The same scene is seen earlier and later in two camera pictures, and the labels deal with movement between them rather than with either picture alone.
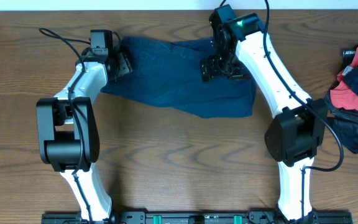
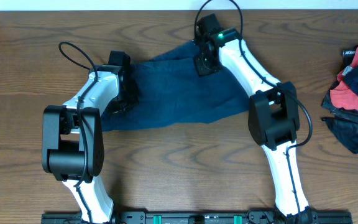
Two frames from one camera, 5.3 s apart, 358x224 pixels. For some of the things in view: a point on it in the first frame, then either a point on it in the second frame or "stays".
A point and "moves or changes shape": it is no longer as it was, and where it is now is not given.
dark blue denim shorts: [168, 71] moves or changes shape
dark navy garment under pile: [353, 129] stays
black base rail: [198, 217] stays
